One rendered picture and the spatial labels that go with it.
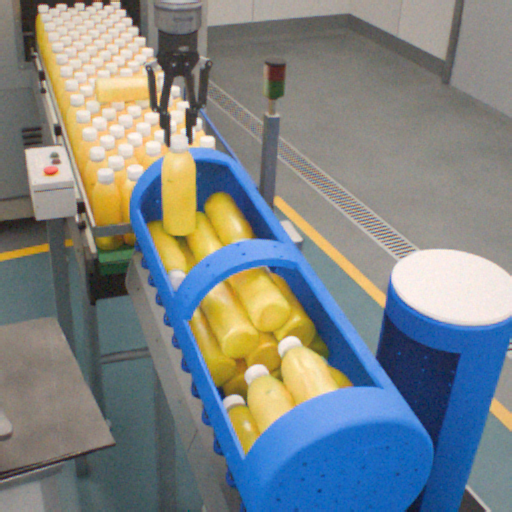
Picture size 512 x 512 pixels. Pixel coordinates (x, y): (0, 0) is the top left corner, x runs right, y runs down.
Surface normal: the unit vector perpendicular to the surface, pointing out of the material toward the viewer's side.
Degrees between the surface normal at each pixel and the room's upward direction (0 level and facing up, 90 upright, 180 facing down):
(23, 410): 4
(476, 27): 90
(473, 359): 90
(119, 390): 0
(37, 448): 4
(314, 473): 90
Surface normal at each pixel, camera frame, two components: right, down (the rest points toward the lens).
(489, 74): -0.89, 0.21
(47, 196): 0.32, 0.53
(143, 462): 0.05, -0.84
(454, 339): -0.18, 0.52
